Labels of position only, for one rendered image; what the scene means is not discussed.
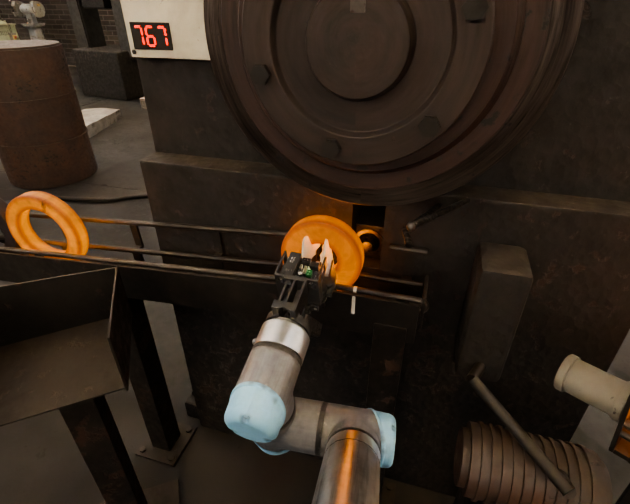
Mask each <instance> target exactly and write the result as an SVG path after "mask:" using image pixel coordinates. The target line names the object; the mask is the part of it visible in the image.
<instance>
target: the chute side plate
mask: <svg viewBox="0 0 630 504"><path fill-rule="evenodd" d="M117 266H118V269H119V272H120V275H121V279H122V282H123V285H124V289H125V292H126V295H127V298H133V299H140V300H147V301H154V302H162V303H169V304H176V305H184V306H191V307H198V308H206V309H213V310H220V311H228V312H235V313H242V314H249V315H257V316H264V317H267V315H268V313H269V312H271V311H272V308H271V306H272V304H273V301H274V299H275V300H278V299H279V294H278V290H277V286H276V282H269V281H260V280H251V279H242V278H233V277H224V276H215V275H206V274H196V273H188V272H179V271H170V270H161V269H152V268H143V267H134V266H125V265H115V264H107V263H98V262H89V261H80V260H71V259H62V258H53V257H44V256H34V255H26V254H16V253H7V252H0V280H1V281H8V282H16V283H20V282H26V281H32V280H39V279H45V278H51V277H57V276H63V275H69V274H75V273H81V272H87V271H93V270H99V269H105V268H111V267H117ZM352 296H355V312H354V314H352V313H351V307H352ZM419 308H420V305H416V304H410V303H404V302H398V301H393V300H387V299H382V298H376V297H370V296H365V295H359V294H354V293H348V292H342V291H337V290H334V291H333V292H332V297H331V298H329V297H327V299H326V301H325V307H322V308H320V309H319V311H318V312H317V311H311V313H310V314H308V313H305V314H307V315H309V316H311V317H312V318H314V319H316V320H317V321H319V322H320V323H322V325H325V326H330V327H335V328H340V329H345V330H350V331H355V332H360V333H365V334H370V335H373V329H374V323H380V324H385V325H390V326H395V327H401V328H406V329H407V332H406V338H405V341H406V342H411V343H414V338H415V332H416V326H417V320H418V314H419Z"/></svg>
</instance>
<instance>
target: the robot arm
mask: <svg viewBox="0 0 630 504"><path fill-rule="evenodd" d="M321 250H322V252H321ZM320 252H321V254H320V262H319V261H316V260H317V255H318V254H319V253H320ZM283 261H284V265H283V267H282V269H281V271H279V268H280V266H281V264H282V262H283ZM274 277H275V281H276V286H277V290H278V294H279V299H278V300H275V299H274V301H273V304H272V306H271V308H272V311H271V312H269V313H268V315H267V318H266V320H265V322H264V323H263V325H262V327H261V329H260V332H259V334H258V336H257V338H254V339H253V341H252V344H253V347H252V350H251V352H250V354H249V356H248V359H247V361H246V363H245V365H244V368H243V370H242V372H241V375H240V377H239V379H238V381H237V384H236V386H235V388H234V389H233V390H232V392H231V395H230V399H229V404H228V406H227V409H226V412H225V415H224V421H225V423H226V425H227V427H228V428H229V429H231V430H233V432H234V433H236V434H237V435H239V436H241V437H244V438H246V439H249V440H252V441H254V442H255V443H256V445H257V446H258V447H259V448H260V449H261V450H262V451H263V452H265V453H267V454H270V455H281V454H284V453H287V452H288V451H295V452H301V453H306V454H311V455H316V456H322V457H323V461H322V465H321V468H320V472H319V476H318V480H317V484H316V488H315V492H314V496H313V500H312V504H379V493H380V467H381V468H389V467H391V466H392V464H393V459H394V452H395V442H396V420H395V418H394V416H393V415H391V414H389V413H385V412H380V411H375V410H374V409H372V408H367V409H364V408H358V407H352V406H346V405H340V404H334V403H329V402H324V401H318V400H312V399H306V398H300V397H294V395H293V391H294V387H295V384H296V381H297V378H298V375H299V372H300V369H301V366H302V364H303V361H304V358H305V355H306V352H307V349H308V346H309V342H310V338H313V336H314V337H320V333H321V329H322V323H320V322H319V321H317V320H316V319H314V318H312V317H311V316H309V315H307V314H305V313H308V314H310V313H311V311H317V312H318V311H319V309H320V308H322V307H325V301H326V299H327V297H329V298H331V297H332V292H333V291H334V289H335V287H336V283H337V277H336V271H335V267H334V260H333V254H332V250H331V248H329V244H328V240H327V239H325V242H324V245H323V244H313V245H312V244H311V242H310V240H309V238H308V236H305V237H304V239H303V242H302V253H296V252H291V253H290V255H289V257H287V251H284V253H283V255H282V257H281V260H280V262H279V264H278V266H277V268H276V271H275V273H274ZM309 337H310V338H309Z"/></svg>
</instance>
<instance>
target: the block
mask: <svg viewBox="0 0 630 504"><path fill-rule="evenodd" d="M532 283H533V275H532V271H531V267H530V263H529V259H528V255H527V251H526V249H524V248H522V247H518V246H511V245H504V244H496V243H489V242H482V243H480V244H479V246H478V247H477V250H476V254H475V258H474V263H473V267H472V271H471V275H470V279H469V283H468V287H467V292H466V296H465V300H464V304H463V308H462V312H461V316H460V320H459V325H458V329H457V333H456V337H455V370H456V373H457V374H459V375H461V376H466V377H467V375H468V373H469V372H470V370H471V369H472V367H473V366H474V364H476V363H477V362H482V363H484V364H485V365H486V370H485V372H484V373H483V375H482V376H481V378H480V380H485V381H490V382H497V381H498V380H499V379H500V377H501V374H502V371H503V368H504V365H505V362H506V359H507V356H508V353H509V350H510V347H511V344H512V342H513V339H514V336H515V333H516V330H517V327H518V324H519V321H520V318H521V315H522V312H523V309H524V306H525V304H526V301H527V298H528V295H529V292H530V289H531V286H532Z"/></svg>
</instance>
